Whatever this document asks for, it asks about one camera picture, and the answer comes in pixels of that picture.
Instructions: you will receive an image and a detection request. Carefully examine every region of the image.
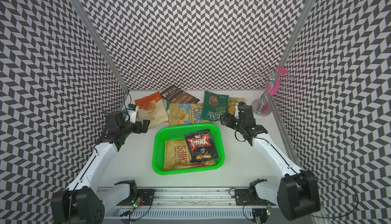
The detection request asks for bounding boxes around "yellow green chips bag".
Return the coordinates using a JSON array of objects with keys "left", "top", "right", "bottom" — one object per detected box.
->
[{"left": 228, "top": 97, "right": 246, "bottom": 116}]

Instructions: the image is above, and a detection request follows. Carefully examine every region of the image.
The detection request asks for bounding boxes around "green Real chips bag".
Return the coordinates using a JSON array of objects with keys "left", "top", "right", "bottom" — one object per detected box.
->
[{"left": 201, "top": 91, "right": 229, "bottom": 121}]

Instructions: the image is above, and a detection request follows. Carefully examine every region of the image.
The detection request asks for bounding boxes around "black Krax chips bag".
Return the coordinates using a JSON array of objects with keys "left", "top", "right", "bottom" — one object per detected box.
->
[{"left": 185, "top": 129, "right": 219, "bottom": 164}]

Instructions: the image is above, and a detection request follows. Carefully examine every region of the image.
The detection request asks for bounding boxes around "golden chips bag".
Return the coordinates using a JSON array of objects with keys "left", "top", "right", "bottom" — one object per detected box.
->
[{"left": 164, "top": 139, "right": 216, "bottom": 171}]

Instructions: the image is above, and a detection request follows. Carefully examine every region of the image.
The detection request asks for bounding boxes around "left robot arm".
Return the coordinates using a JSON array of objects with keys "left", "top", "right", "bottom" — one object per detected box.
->
[{"left": 51, "top": 111, "right": 150, "bottom": 224}]

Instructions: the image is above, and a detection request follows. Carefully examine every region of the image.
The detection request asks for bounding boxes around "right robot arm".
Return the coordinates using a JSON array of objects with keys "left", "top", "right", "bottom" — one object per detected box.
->
[{"left": 220, "top": 103, "right": 321, "bottom": 221}]

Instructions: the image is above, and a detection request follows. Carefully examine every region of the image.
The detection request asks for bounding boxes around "green plastic basket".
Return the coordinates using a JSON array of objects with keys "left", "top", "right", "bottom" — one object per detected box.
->
[{"left": 152, "top": 123, "right": 225, "bottom": 175}]

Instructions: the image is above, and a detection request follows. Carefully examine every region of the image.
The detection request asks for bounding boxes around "orange white chips bag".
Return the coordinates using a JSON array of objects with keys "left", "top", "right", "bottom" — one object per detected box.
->
[{"left": 135, "top": 92, "right": 169, "bottom": 128}]

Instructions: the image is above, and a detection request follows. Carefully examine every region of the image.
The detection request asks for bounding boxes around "yellow blue chips bag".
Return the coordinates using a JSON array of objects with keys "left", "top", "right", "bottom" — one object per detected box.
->
[{"left": 169, "top": 104, "right": 205, "bottom": 126}]

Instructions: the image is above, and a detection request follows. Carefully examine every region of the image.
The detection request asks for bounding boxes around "brown kettle chips bag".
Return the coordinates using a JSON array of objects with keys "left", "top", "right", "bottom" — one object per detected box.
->
[{"left": 160, "top": 85, "right": 200, "bottom": 104}]

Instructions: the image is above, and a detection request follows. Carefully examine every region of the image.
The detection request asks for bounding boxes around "silver pink mug tree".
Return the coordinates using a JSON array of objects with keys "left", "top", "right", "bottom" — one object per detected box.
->
[{"left": 252, "top": 67, "right": 289, "bottom": 117}]

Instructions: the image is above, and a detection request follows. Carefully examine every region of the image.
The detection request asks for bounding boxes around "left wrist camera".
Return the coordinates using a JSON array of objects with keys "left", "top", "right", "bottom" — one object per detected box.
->
[{"left": 126, "top": 104, "right": 138, "bottom": 123}]

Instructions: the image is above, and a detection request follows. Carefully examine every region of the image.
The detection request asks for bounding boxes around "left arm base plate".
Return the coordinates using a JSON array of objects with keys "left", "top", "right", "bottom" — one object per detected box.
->
[{"left": 129, "top": 189, "right": 155, "bottom": 206}]

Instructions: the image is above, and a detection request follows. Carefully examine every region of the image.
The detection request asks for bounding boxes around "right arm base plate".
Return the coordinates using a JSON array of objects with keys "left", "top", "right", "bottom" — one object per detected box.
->
[{"left": 229, "top": 188, "right": 276, "bottom": 207}]

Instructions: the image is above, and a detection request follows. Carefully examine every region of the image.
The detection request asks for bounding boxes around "aluminium front rail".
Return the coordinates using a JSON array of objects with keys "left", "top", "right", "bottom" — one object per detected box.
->
[{"left": 97, "top": 187, "right": 267, "bottom": 219}]

